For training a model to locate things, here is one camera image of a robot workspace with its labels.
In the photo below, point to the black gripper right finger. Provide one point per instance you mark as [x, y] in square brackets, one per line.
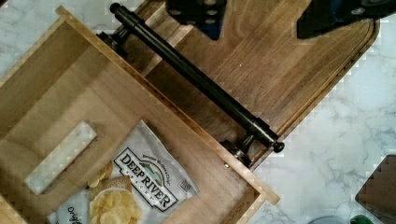
[323, 16]

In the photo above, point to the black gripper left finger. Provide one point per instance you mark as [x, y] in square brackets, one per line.
[205, 15]

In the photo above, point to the wooden cutting board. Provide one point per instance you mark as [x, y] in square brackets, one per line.
[250, 88]

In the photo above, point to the Deep River chips bag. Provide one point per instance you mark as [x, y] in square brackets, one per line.
[142, 184]

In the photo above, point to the green pot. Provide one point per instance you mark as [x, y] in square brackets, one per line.
[360, 219]

